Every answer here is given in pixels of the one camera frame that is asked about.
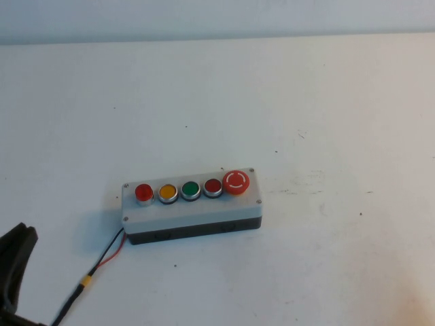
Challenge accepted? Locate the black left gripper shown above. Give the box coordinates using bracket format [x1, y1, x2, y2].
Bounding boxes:
[0, 221, 48, 326]

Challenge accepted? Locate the red illuminated push button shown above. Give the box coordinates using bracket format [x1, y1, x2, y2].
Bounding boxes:
[135, 183, 155, 207]

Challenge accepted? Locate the yellow push button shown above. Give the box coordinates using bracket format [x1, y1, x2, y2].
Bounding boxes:
[158, 183, 179, 206]

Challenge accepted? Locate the green push button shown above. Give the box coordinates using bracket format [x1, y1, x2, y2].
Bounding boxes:
[179, 181, 201, 202]

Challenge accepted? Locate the dark red push button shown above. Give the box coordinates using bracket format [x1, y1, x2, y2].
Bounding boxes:
[203, 178, 224, 198]

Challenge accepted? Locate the red emergency stop mushroom button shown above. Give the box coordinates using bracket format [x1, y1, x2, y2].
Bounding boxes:
[222, 170, 251, 197]

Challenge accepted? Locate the grey and black control box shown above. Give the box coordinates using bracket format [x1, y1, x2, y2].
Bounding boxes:
[121, 168, 264, 246]

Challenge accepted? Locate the black sleeved cable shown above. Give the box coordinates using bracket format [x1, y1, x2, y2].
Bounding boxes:
[50, 282, 86, 326]

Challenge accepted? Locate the thin black wire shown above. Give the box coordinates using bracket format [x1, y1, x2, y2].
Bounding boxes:
[90, 228, 125, 272]

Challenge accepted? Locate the thin red wire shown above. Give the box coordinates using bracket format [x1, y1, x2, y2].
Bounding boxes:
[96, 234, 126, 269]

